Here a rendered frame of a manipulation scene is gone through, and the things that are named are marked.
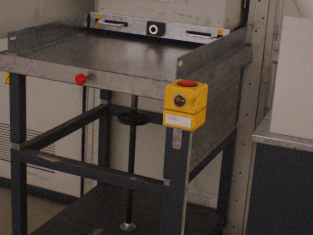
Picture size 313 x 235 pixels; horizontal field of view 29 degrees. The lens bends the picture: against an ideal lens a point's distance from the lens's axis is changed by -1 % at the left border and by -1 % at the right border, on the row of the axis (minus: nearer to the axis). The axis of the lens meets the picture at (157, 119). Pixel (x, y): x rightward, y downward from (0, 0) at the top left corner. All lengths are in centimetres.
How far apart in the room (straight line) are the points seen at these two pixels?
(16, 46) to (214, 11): 68
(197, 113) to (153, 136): 110
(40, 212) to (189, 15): 116
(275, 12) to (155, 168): 81
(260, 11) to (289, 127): 74
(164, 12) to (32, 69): 56
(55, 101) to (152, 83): 105
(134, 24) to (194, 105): 87
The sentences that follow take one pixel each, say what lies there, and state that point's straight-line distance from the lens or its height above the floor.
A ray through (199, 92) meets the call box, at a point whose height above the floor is 89.
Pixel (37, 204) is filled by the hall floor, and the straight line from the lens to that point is 282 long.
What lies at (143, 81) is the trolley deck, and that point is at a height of 83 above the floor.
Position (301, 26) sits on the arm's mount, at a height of 103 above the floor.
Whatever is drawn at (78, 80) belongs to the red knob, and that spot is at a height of 82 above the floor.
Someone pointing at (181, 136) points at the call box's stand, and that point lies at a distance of 142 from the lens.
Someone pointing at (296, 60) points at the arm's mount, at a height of 95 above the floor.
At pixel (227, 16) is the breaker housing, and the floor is 96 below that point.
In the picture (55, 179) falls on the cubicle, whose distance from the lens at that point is 278.
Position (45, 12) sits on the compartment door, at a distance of 231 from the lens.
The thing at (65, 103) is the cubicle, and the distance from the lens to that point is 262.
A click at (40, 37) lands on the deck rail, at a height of 87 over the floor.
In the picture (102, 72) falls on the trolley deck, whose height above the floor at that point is 84.
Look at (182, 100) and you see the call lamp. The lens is 136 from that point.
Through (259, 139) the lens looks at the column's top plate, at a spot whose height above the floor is 74.
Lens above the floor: 126
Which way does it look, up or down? 18 degrees down
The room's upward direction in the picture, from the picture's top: 4 degrees clockwise
